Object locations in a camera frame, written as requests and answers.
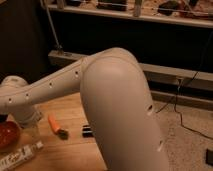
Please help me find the clear bottle with white cap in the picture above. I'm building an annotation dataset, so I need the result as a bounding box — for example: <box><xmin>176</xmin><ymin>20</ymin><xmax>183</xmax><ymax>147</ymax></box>
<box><xmin>0</xmin><ymin>141</ymin><xmax>43</xmax><ymax>171</ymax></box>

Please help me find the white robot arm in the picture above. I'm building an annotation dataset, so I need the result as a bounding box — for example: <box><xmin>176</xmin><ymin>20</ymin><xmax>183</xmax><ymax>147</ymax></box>
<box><xmin>0</xmin><ymin>48</ymin><xmax>171</xmax><ymax>171</ymax></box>

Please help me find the red ceramic bowl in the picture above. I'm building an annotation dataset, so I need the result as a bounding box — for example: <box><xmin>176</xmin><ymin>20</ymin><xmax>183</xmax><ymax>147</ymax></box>
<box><xmin>0</xmin><ymin>121</ymin><xmax>20</xmax><ymax>149</ymax></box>

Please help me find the grey baseboard heater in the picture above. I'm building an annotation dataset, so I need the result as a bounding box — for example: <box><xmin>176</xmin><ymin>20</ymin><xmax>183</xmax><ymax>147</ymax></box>
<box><xmin>48</xmin><ymin>49</ymin><xmax>213</xmax><ymax>111</ymax></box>

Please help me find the metal pole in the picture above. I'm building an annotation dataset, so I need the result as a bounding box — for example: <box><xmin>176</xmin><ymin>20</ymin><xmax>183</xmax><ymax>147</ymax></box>
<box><xmin>43</xmin><ymin>0</ymin><xmax>64</xmax><ymax>54</ymax></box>

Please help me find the wooden shelf with clutter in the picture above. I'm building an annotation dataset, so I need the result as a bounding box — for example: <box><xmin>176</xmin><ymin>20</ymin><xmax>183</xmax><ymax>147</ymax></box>
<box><xmin>40</xmin><ymin>0</ymin><xmax>213</xmax><ymax>29</ymax></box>

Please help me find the black box on floor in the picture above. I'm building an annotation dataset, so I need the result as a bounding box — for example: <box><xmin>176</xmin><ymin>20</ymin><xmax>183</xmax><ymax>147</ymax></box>
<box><xmin>205</xmin><ymin>149</ymin><xmax>213</xmax><ymax>166</ymax></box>

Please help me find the orange handled brush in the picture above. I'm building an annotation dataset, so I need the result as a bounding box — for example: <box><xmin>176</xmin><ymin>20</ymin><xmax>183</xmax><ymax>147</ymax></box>
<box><xmin>48</xmin><ymin>115</ymin><xmax>69</xmax><ymax>140</ymax></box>

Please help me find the black cable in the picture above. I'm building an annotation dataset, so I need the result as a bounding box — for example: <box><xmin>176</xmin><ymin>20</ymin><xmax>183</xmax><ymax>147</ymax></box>
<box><xmin>155</xmin><ymin>29</ymin><xmax>213</xmax><ymax>141</ymax></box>

